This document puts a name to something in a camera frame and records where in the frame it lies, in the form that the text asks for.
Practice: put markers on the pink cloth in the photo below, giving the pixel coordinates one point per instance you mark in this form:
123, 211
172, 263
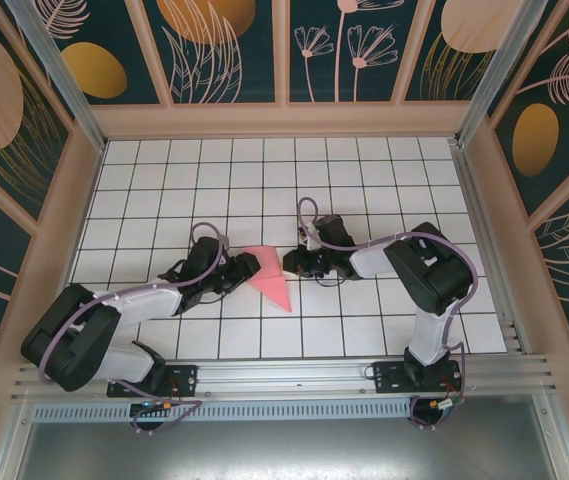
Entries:
274, 292

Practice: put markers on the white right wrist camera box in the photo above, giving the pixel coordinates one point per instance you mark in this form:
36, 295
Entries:
310, 239

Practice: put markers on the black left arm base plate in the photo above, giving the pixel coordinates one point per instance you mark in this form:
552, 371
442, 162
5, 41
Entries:
184, 377

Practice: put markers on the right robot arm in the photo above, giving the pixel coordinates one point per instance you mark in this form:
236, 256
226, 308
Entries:
434, 280

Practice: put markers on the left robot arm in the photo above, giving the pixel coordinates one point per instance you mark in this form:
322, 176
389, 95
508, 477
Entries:
69, 340

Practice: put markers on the grey metal sheet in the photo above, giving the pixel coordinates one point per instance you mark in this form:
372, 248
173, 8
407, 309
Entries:
284, 450

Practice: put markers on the small board with yellow connector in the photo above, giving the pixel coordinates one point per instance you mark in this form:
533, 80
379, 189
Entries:
156, 405
446, 404

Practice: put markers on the aluminium mounting rail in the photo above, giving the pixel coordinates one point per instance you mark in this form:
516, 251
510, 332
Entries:
284, 375

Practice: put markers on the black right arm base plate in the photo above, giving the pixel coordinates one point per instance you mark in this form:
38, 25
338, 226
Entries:
389, 377

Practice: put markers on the aluminium table edge rail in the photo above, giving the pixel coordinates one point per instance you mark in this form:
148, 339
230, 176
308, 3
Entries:
473, 200

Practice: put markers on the aluminium frame post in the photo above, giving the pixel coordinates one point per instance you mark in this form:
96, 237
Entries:
503, 65
54, 65

